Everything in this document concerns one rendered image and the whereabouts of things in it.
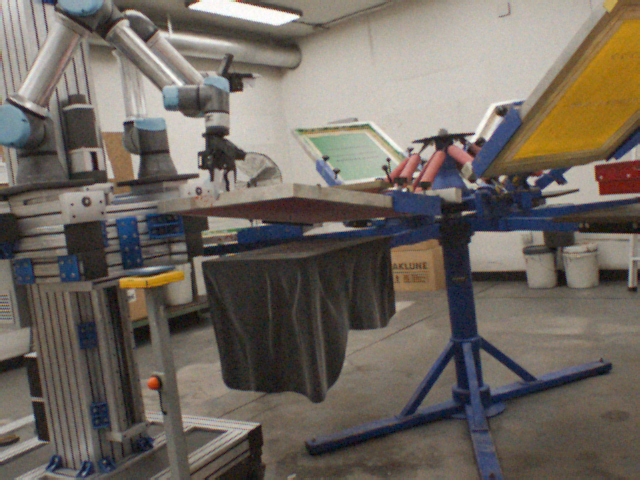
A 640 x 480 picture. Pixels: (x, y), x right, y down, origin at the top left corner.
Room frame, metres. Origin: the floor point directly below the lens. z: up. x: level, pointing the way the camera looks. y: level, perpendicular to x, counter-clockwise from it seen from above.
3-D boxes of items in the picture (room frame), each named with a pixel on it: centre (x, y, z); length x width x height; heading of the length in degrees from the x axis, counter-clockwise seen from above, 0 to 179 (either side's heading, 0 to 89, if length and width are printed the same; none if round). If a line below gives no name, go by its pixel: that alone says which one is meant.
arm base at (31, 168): (1.99, 0.85, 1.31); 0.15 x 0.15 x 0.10
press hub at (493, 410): (2.93, -0.63, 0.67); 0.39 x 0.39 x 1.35
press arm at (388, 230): (3.03, -0.02, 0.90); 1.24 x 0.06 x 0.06; 81
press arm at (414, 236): (2.45, -0.24, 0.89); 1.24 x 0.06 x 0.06; 141
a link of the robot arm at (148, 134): (2.42, 0.59, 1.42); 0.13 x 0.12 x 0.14; 34
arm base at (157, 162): (2.41, 0.59, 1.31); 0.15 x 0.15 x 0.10
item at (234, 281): (1.89, 0.22, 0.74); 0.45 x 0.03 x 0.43; 51
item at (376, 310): (1.94, -0.09, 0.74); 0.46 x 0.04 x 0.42; 141
